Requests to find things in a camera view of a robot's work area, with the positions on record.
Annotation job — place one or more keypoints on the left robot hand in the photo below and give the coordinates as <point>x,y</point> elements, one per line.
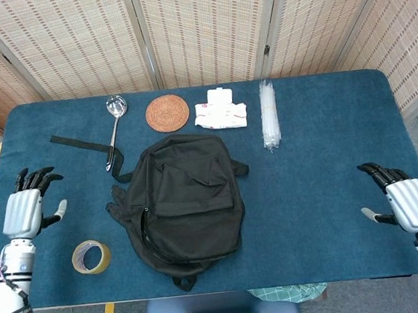
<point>22,213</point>

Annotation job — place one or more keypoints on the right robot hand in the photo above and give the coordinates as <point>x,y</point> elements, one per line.
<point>412,202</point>

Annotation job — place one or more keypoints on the black backpack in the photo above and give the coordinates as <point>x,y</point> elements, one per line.
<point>191,203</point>

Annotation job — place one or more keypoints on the yellow tape roll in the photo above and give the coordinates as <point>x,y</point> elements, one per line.
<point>107,262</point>

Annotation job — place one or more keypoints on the blue table cloth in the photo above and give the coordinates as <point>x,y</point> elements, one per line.
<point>310,190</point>

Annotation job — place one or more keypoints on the metal ladle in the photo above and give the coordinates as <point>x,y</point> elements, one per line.
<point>116,106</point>

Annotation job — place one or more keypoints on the green checked cloth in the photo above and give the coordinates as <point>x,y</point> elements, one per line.
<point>283,292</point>

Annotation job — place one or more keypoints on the bundle of clear straws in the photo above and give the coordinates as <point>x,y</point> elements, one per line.
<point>270,120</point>

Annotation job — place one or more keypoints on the round woven coaster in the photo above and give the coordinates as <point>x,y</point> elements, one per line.
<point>167,114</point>

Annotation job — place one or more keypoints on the white wet wipes pack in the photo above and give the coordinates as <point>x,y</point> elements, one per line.
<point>220,118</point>

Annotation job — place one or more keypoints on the woven folding screen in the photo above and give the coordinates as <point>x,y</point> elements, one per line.
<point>200,34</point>

